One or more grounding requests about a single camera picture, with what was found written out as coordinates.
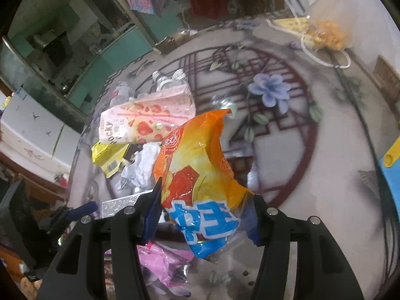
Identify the yellow plastic piece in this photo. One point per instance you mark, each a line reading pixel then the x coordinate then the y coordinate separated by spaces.
pixel 392 156

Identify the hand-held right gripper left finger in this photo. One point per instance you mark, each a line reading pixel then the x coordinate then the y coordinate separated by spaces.
pixel 153 215

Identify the pink plastic bag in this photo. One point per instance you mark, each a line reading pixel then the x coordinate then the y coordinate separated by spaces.
pixel 156 259

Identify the orange snack bag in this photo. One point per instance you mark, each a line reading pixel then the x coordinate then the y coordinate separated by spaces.
pixel 200 162

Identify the silver foil wrapper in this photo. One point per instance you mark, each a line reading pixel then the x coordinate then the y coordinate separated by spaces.
pixel 115 206

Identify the white refrigerator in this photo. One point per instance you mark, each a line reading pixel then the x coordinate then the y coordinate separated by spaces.
pixel 31 128

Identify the red canister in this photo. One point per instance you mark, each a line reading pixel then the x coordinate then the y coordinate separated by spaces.
pixel 62 181

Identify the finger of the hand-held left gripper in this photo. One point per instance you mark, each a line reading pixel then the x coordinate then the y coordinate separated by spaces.
pixel 82 209

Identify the blue board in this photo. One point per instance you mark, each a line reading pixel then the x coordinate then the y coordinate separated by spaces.
pixel 389 184

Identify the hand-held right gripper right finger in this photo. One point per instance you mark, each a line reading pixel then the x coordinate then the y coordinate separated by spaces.
pixel 253 225

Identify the teal kitchen cabinet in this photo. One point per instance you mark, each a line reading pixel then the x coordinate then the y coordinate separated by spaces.
pixel 115 59

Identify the yellow cardboard box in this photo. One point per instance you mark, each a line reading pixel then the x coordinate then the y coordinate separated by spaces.
pixel 103 153

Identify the range hood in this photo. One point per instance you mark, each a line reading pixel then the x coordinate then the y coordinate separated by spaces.
pixel 51 48

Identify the pink strawberry snack box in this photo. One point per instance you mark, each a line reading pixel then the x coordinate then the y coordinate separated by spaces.
pixel 147 115

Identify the brown cardboard box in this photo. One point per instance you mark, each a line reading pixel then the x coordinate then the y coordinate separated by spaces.
pixel 172 42

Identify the clear plastic wrapper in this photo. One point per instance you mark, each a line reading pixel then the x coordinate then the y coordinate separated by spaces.
pixel 225 103

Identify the crumpled white paper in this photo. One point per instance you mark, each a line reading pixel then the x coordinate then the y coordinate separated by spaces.
pixel 140 168

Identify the clear bag of orange snacks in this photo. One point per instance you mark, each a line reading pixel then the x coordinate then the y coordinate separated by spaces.
pixel 328 34

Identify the clear plastic bottle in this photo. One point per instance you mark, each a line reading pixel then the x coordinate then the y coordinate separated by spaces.
pixel 170 79
pixel 120 93

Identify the yellow packet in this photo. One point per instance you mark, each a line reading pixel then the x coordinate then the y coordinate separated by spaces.
pixel 290 25

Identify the person's left forearm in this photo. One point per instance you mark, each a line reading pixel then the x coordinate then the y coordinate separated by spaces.
pixel 29 287

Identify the clear bag of yellow snacks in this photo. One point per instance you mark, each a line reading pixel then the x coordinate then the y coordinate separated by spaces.
pixel 325 61

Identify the wooden cabinet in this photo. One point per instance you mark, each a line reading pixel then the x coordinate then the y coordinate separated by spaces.
pixel 37 184

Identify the wooden box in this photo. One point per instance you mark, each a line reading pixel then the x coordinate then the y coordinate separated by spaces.
pixel 387 75

